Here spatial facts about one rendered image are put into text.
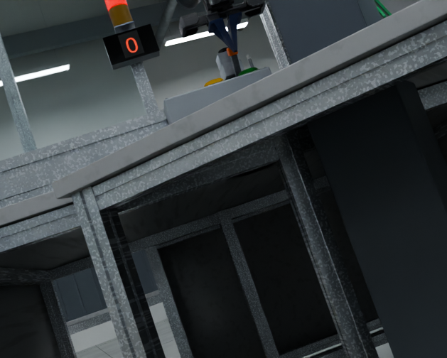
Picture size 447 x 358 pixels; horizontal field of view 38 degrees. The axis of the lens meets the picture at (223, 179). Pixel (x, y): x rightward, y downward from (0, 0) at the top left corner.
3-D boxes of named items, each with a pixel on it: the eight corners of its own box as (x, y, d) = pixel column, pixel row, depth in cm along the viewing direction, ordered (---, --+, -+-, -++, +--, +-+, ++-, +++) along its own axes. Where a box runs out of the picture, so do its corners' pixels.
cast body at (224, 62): (244, 70, 145) (234, 42, 146) (226, 76, 144) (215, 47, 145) (240, 82, 153) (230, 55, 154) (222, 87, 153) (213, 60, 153)
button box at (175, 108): (280, 95, 122) (268, 64, 123) (173, 129, 119) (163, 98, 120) (273, 105, 129) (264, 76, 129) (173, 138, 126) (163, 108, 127)
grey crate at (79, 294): (164, 287, 320) (149, 242, 322) (40, 331, 312) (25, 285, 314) (164, 286, 362) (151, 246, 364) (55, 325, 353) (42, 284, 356)
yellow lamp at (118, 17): (133, 20, 157) (127, 1, 158) (114, 25, 157) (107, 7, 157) (134, 28, 162) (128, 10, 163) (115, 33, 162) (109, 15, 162)
